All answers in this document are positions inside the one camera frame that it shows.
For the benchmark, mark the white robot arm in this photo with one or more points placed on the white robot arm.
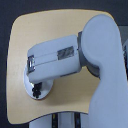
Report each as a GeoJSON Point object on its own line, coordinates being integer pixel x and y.
{"type": "Point", "coordinates": [99, 48]}

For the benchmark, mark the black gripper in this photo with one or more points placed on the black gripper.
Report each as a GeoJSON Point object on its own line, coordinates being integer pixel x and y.
{"type": "Point", "coordinates": [37, 90]}

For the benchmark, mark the white round plate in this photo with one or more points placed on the white round plate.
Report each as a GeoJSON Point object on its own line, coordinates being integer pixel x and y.
{"type": "Point", "coordinates": [41, 90]}

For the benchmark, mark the white table base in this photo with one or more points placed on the white table base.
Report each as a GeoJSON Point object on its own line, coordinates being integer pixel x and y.
{"type": "Point", "coordinates": [61, 120]}

